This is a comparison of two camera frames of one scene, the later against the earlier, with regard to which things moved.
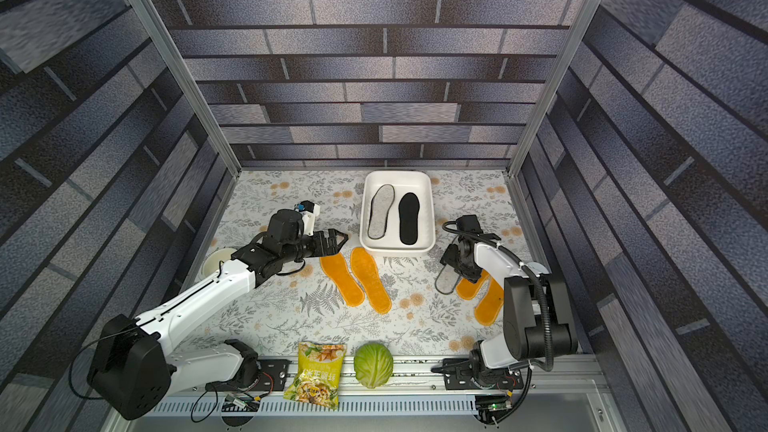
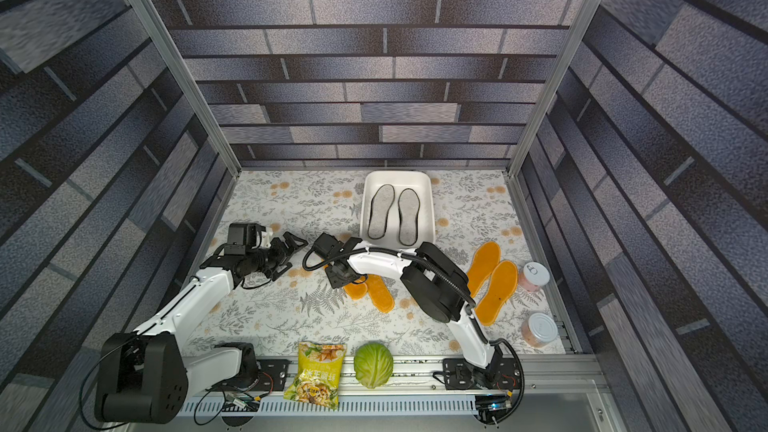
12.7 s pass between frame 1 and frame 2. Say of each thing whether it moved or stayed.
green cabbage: stayed
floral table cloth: stayed
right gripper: moved
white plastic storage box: stayed
